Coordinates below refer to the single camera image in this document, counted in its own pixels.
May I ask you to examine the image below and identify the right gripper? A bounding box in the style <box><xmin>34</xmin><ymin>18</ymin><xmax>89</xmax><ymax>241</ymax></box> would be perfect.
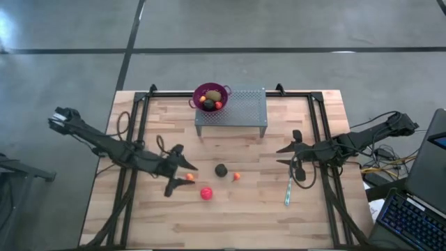
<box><xmin>276</xmin><ymin>130</ymin><xmax>328</xmax><ymax>182</ymax></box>

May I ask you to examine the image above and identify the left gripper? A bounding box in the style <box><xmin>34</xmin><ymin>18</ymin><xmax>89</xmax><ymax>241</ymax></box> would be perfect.
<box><xmin>153</xmin><ymin>144</ymin><xmax>199</xmax><ymax>198</ymax></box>

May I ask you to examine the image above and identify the black round plum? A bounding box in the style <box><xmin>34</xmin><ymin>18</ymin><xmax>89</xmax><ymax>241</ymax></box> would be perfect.
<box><xmin>214</xmin><ymin>163</ymin><xmax>229</xmax><ymax>178</ymax></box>

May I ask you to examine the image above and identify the purple plastic colander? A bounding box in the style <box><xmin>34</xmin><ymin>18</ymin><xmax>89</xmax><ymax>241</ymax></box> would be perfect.
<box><xmin>188</xmin><ymin>82</ymin><xmax>233</xmax><ymax>113</ymax></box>

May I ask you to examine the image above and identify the grey perforated metal shelf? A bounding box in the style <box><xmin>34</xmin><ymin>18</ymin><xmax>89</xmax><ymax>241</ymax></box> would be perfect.
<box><xmin>194</xmin><ymin>83</ymin><xmax>268</xmax><ymax>139</ymax></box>

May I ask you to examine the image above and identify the white paper sheet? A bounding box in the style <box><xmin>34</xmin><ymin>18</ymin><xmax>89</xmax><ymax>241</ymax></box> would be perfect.
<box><xmin>369</xmin><ymin>200</ymin><xmax>384</xmax><ymax>224</ymax></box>

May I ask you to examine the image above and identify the grey laptop with lit keyboard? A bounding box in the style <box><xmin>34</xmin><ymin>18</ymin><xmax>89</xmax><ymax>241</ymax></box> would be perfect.
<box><xmin>368</xmin><ymin>107</ymin><xmax>446</xmax><ymax>251</ymax></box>

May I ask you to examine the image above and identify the blue-screen monitor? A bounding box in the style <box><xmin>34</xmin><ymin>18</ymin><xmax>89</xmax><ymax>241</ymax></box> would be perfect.
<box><xmin>427</xmin><ymin>131</ymin><xmax>446</xmax><ymax>151</ymax></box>

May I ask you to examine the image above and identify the dark grey stand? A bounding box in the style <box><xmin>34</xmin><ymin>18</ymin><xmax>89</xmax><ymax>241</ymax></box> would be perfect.
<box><xmin>0</xmin><ymin>153</ymin><xmax>56</xmax><ymax>251</ymax></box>

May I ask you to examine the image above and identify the knife with pale handle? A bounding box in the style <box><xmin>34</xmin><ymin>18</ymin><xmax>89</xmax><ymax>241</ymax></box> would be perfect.
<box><xmin>284</xmin><ymin>176</ymin><xmax>294</xmax><ymax>207</ymax></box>

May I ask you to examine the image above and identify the black aluminium table frame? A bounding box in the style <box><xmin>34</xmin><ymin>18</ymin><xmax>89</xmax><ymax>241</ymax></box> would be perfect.
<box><xmin>79</xmin><ymin>83</ymin><xmax>372</xmax><ymax>250</ymax></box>

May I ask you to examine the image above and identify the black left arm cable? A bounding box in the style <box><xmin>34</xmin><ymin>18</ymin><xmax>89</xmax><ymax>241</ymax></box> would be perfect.
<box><xmin>116</xmin><ymin>110</ymin><xmax>172</xmax><ymax>155</ymax></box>

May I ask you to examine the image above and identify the yellow cable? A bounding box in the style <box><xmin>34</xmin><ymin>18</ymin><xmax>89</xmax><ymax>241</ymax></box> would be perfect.
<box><xmin>360</xmin><ymin>155</ymin><xmax>419</xmax><ymax>175</ymax></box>

